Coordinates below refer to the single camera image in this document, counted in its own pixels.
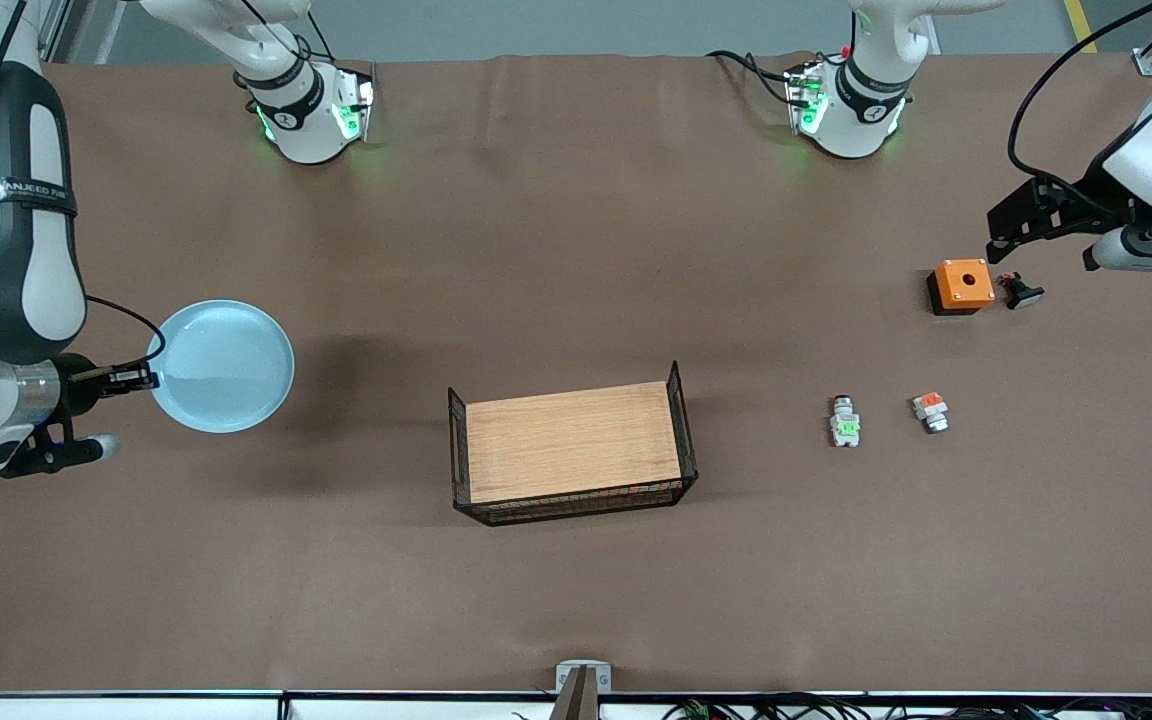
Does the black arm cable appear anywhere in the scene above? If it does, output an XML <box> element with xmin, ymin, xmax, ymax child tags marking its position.
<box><xmin>1007</xmin><ymin>0</ymin><xmax>1152</xmax><ymax>218</ymax></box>
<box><xmin>0</xmin><ymin>0</ymin><xmax>167</xmax><ymax>381</ymax></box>

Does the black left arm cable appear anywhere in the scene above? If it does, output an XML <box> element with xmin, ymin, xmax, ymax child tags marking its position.
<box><xmin>1007</xmin><ymin>0</ymin><xmax>1152</xmax><ymax>218</ymax></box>

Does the white green contact block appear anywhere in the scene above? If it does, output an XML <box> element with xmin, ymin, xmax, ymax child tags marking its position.
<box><xmin>829</xmin><ymin>395</ymin><xmax>863</xmax><ymax>448</ymax></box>

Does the black wire rack wooden top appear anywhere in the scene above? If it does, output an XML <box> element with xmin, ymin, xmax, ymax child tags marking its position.
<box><xmin>447</xmin><ymin>360</ymin><xmax>699</xmax><ymax>528</ymax></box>

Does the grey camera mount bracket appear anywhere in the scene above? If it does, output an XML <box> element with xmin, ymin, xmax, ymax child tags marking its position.
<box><xmin>551</xmin><ymin>660</ymin><xmax>613</xmax><ymax>720</ymax></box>

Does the black push button actuator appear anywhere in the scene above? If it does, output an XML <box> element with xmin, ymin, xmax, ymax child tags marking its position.
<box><xmin>996</xmin><ymin>271</ymin><xmax>1045</xmax><ymax>311</ymax></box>

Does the black base cable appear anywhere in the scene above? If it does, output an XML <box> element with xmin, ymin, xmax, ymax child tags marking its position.
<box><xmin>706</xmin><ymin>48</ymin><xmax>799</xmax><ymax>106</ymax></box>

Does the white table edge rail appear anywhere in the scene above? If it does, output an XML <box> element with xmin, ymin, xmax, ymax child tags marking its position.
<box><xmin>0</xmin><ymin>690</ymin><xmax>1152</xmax><ymax>720</ymax></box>

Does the light blue round plate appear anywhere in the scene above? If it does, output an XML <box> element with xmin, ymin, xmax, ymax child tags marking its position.
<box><xmin>146</xmin><ymin>300</ymin><xmax>295</xmax><ymax>434</ymax></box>

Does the orange button enclosure box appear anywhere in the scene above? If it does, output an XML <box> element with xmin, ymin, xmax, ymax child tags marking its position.
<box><xmin>926</xmin><ymin>259</ymin><xmax>996</xmax><ymax>317</ymax></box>

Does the brown table cover sheet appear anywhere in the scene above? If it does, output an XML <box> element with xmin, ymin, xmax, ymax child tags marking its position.
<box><xmin>0</xmin><ymin>50</ymin><xmax>1152</xmax><ymax>696</ymax></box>

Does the black cable bundle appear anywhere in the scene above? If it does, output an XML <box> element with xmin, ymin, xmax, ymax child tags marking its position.
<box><xmin>661</xmin><ymin>693</ymin><xmax>1152</xmax><ymax>720</ymax></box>

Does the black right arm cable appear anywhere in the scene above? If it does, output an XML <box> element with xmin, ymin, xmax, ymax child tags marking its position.
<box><xmin>0</xmin><ymin>0</ymin><xmax>167</xmax><ymax>381</ymax></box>

